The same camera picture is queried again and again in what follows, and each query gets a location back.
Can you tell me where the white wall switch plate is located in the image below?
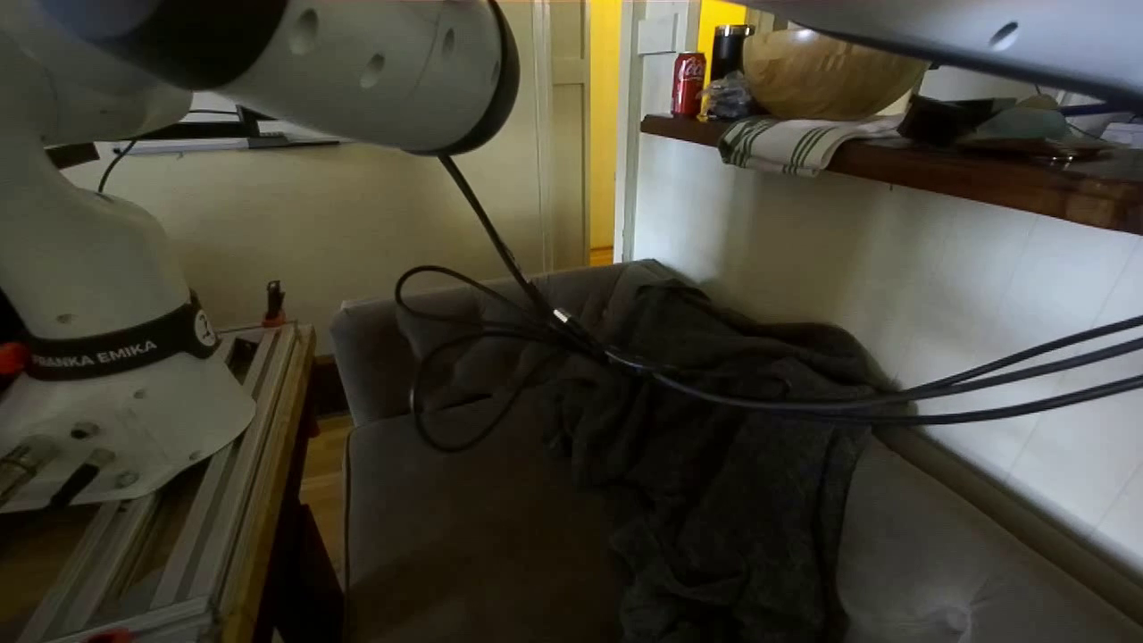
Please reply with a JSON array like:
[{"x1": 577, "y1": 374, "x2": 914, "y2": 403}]
[{"x1": 634, "y1": 12, "x2": 680, "y2": 57}]

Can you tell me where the dark grey blanket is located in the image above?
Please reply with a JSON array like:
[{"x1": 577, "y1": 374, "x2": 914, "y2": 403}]
[{"x1": 396, "y1": 262, "x2": 905, "y2": 643}]

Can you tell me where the blue cloth item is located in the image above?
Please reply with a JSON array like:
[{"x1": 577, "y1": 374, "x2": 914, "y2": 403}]
[{"x1": 957, "y1": 97, "x2": 1103, "y2": 162}]

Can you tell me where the wooden counter top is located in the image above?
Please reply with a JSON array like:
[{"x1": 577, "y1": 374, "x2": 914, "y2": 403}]
[{"x1": 638, "y1": 111, "x2": 1143, "y2": 234}]

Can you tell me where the grey-brown sofa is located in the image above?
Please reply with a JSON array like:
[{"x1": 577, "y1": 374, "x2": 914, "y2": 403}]
[{"x1": 324, "y1": 258, "x2": 1143, "y2": 643}]

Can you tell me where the small red black clamp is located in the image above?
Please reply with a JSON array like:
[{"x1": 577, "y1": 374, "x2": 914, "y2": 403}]
[{"x1": 260, "y1": 280, "x2": 293, "y2": 333}]

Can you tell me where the black item on counter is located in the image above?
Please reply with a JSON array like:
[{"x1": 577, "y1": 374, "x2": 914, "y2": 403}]
[{"x1": 895, "y1": 90, "x2": 995, "y2": 151}]

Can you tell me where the tan round bowl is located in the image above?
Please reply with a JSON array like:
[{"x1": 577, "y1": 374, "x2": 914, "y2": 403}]
[{"x1": 740, "y1": 22, "x2": 931, "y2": 120}]

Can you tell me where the black horizontal bar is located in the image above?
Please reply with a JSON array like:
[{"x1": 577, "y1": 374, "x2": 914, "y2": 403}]
[{"x1": 41, "y1": 106, "x2": 343, "y2": 170}]

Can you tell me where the red soda can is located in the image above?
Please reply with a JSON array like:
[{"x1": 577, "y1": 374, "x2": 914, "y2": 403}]
[{"x1": 671, "y1": 50, "x2": 712, "y2": 120}]

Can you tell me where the black bottle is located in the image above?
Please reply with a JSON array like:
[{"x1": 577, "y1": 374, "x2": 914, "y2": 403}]
[{"x1": 708, "y1": 22, "x2": 756, "y2": 84}]

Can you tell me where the striped white towel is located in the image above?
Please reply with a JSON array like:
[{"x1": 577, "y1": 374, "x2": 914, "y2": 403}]
[{"x1": 715, "y1": 113, "x2": 888, "y2": 182}]

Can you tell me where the black cable bundle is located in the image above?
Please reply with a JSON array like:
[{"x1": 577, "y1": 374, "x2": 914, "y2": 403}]
[{"x1": 390, "y1": 153, "x2": 1143, "y2": 458}]

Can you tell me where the aluminium frame robot table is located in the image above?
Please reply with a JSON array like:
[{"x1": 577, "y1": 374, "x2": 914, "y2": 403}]
[{"x1": 0, "y1": 322, "x2": 322, "y2": 643}]

